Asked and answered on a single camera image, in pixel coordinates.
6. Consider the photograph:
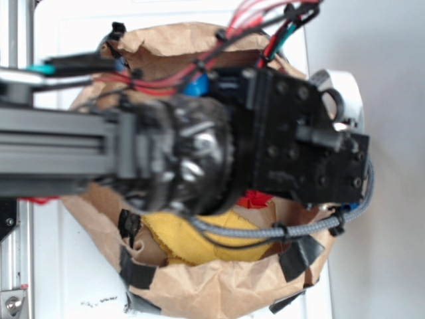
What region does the brown paper bag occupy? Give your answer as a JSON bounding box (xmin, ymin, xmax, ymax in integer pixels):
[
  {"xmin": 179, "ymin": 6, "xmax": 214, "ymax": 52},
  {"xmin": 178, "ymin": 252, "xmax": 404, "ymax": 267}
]
[{"xmin": 61, "ymin": 22, "xmax": 335, "ymax": 318}]

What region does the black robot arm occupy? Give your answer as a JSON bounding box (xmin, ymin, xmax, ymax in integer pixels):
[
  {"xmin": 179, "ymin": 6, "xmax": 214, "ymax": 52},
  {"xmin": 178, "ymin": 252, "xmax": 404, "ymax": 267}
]
[{"xmin": 1, "ymin": 68, "xmax": 369, "ymax": 216}]

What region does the grey braided cable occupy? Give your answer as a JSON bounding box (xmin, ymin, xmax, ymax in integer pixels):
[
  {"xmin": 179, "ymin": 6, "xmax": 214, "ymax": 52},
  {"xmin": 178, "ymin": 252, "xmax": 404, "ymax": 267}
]
[{"xmin": 185, "ymin": 159, "xmax": 376, "ymax": 239}]

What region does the red crumpled paper ball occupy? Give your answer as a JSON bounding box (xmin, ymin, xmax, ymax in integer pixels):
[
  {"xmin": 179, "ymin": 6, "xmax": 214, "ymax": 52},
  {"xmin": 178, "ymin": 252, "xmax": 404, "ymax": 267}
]
[{"xmin": 236, "ymin": 189, "xmax": 272, "ymax": 209}]

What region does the blue plastic bottle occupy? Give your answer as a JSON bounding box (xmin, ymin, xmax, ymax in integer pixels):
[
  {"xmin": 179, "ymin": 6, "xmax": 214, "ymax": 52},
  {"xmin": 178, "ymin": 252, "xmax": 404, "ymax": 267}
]
[{"xmin": 183, "ymin": 73, "xmax": 209, "ymax": 97}]

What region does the aluminium frame rail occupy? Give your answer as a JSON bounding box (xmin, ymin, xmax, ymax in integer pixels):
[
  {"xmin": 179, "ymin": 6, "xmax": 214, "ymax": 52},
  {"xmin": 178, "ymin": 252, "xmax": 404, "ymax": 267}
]
[{"xmin": 1, "ymin": 0, "xmax": 35, "ymax": 318}]

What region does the red and black wire bundle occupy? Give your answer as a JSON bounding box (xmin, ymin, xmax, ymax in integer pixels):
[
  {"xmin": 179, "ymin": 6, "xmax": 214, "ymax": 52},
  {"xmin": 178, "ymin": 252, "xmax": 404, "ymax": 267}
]
[{"xmin": 89, "ymin": 0, "xmax": 325, "ymax": 97}]

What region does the black metal bracket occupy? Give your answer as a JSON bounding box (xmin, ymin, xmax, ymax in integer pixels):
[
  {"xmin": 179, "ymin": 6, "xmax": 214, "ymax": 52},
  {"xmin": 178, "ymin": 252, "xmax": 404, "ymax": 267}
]
[{"xmin": 0, "ymin": 199, "xmax": 17, "ymax": 241}]

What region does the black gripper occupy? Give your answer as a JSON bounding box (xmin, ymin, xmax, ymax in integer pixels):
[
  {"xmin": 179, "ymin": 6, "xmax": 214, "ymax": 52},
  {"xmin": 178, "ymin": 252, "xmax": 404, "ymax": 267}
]
[{"xmin": 209, "ymin": 67, "xmax": 369, "ymax": 205}]

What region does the yellow microfiber cloth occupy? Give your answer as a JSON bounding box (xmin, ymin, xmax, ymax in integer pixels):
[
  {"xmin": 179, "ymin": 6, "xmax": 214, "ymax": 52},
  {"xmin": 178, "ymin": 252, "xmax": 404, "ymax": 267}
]
[{"xmin": 141, "ymin": 212, "xmax": 272, "ymax": 266}]

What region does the white round object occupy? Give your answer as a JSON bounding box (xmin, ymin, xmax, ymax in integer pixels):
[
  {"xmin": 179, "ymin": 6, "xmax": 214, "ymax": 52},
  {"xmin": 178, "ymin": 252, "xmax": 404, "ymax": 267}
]
[{"xmin": 309, "ymin": 69, "xmax": 365, "ymax": 134}]

